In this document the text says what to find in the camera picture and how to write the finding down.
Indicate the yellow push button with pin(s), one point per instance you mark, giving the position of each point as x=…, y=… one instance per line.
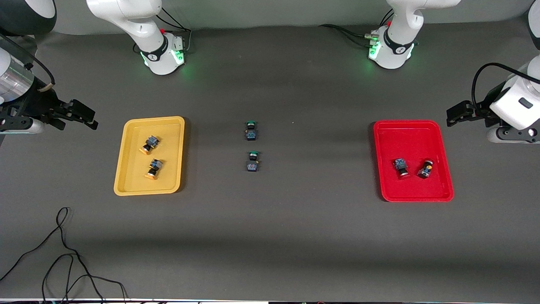
x=154, y=169
x=150, y=144

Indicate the green push button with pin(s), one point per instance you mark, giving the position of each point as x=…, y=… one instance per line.
x=252, y=161
x=251, y=130

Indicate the dark grey table cover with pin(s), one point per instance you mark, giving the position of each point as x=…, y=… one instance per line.
x=270, y=232

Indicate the red plastic tray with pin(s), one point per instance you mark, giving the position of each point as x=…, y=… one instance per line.
x=413, y=139

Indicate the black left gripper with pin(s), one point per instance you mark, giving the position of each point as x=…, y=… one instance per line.
x=482, y=109

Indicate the yellow plastic tray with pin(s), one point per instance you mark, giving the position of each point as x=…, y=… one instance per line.
x=168, y=139

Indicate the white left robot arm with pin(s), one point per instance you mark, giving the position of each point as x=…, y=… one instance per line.
x=396, y=46

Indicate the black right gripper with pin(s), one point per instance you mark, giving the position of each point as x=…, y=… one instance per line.
x=39, y=104

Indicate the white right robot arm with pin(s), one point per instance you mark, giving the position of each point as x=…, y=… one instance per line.
x=156, y=55

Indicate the red push button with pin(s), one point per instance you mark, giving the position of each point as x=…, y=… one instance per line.
x=425, y=169
x=401, y=167

